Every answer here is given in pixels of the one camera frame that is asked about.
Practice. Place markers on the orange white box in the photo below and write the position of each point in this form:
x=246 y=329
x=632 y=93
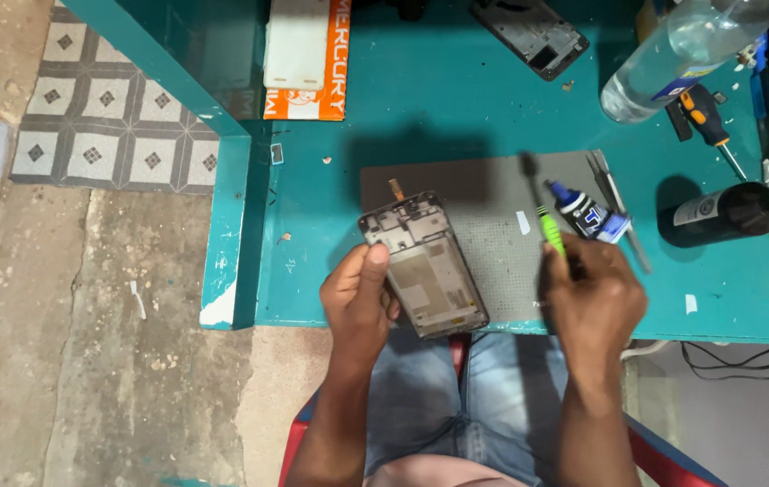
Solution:
x=307 y=57

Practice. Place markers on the orange black screwdriver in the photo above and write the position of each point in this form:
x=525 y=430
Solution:
x=709 y=125

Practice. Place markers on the patterned floor mat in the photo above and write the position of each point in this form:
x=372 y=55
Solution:
x=117 y=108

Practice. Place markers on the red plastic chair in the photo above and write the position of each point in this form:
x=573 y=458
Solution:
x=662 y=460

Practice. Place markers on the white paper scrap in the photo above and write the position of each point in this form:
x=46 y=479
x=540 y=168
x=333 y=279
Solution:
x=523 y=222

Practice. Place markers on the black glass bottle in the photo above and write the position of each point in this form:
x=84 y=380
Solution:
x=729 y=213

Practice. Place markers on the person's pink shirt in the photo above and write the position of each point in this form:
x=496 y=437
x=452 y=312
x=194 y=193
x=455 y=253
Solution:
x=438 y=473

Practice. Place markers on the person's left hand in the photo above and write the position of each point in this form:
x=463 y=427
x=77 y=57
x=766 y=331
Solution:
x=357 y=297

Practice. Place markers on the black phone frame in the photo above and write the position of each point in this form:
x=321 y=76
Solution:
x=532 y=34

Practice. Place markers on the grey work mat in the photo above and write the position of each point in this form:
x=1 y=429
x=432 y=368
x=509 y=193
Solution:
x=486 y=223

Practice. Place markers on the blue black glue tube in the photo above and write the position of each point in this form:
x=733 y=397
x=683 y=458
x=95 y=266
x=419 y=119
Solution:
x=587 y=213

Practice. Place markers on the clear plastic bottle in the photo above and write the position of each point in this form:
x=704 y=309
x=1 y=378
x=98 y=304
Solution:
x=685 y=51

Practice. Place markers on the grey phone frame with screen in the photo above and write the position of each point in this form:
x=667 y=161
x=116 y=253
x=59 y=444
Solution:
x=422 y=267

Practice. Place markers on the person's right hand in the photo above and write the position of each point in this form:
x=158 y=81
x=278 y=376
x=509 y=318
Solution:
x=594 y=297

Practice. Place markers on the person's blue jeans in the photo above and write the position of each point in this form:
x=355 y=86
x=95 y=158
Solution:
x=459 y=406

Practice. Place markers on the metal tweezers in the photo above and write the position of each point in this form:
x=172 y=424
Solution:
x=618 y=203

